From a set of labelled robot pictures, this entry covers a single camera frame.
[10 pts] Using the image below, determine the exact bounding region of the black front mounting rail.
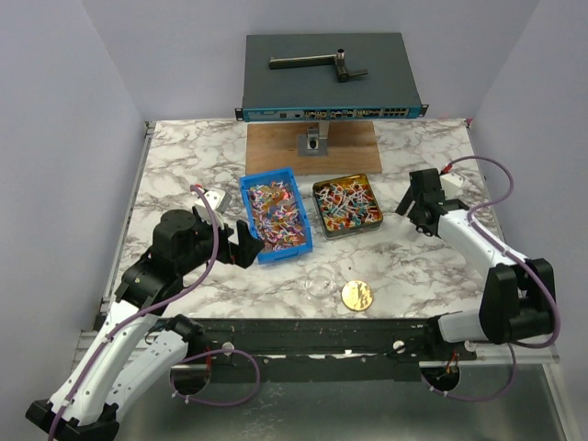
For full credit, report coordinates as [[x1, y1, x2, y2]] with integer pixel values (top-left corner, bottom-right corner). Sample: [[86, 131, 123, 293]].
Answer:
[[94, 316, 506, 385]]

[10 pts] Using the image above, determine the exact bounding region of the square tin of lollipops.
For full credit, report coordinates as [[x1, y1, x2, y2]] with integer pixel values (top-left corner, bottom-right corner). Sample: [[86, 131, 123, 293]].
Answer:
[[311, 174, 383, 239]]

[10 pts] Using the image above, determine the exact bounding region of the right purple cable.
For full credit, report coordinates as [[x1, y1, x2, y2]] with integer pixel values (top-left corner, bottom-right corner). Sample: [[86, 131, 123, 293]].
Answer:
[[424, 155, 560, 401]]

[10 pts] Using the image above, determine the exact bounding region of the clear glass jar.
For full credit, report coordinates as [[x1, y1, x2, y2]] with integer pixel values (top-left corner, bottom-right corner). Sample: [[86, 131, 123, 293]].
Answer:
[[304, 267, 336, 300]]

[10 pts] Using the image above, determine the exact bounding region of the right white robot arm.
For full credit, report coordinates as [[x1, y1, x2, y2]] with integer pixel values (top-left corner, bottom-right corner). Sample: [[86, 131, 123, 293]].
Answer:
[[396, 168, 557, 360]]

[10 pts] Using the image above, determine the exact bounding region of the blue plastic candy bin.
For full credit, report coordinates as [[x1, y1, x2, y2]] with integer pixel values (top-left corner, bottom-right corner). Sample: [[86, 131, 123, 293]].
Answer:
[[239, 167, 313, 265]]

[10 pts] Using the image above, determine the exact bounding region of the gold jar lid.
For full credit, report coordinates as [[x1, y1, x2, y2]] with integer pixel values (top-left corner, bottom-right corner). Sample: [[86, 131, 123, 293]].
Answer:
[[341, 280, 374, 311]]

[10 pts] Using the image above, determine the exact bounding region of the grey metal stand base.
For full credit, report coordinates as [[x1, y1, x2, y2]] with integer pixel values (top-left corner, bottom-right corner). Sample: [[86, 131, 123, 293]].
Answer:
[[297, 120, 329, 157]]

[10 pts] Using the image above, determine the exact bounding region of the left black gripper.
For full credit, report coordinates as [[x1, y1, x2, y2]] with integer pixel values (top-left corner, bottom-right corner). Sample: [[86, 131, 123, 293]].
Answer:
[[179, 210, 266, 276]]

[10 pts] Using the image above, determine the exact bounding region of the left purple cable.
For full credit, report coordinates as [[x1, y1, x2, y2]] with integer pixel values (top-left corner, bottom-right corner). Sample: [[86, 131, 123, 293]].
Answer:
[[45, 183, 261, 441]]

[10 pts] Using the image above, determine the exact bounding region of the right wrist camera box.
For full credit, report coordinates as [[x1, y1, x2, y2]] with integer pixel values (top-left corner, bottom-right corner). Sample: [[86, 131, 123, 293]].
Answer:
[[439, 173, 465, 199]]

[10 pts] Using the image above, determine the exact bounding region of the purple cable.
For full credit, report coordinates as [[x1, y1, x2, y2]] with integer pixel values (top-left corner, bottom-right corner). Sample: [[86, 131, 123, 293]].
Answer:
[[424, 155, 560, 401], [45, 183, 261, 441]]

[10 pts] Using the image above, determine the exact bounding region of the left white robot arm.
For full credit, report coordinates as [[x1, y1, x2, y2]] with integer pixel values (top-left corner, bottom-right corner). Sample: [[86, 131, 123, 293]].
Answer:
[[26, 209, 264, 440]]

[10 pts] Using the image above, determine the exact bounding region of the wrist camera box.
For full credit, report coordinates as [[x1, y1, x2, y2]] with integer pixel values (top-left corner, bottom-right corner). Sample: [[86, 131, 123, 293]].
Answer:
[[439, 173, 465, 199], [201, 187, 232, 214]]

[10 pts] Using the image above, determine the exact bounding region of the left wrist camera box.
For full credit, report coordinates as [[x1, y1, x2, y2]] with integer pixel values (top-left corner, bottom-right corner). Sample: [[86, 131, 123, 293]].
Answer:
[[201, 187, 232, 214]]

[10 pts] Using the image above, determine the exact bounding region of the grey network switch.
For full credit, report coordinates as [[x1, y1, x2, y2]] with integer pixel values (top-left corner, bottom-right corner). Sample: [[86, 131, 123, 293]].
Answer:
[[235, 33, 428, 122]]

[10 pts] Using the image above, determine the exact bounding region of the wooden board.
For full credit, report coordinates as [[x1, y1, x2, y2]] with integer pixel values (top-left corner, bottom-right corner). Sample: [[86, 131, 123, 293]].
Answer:
[[245, 120, 382, 175]]

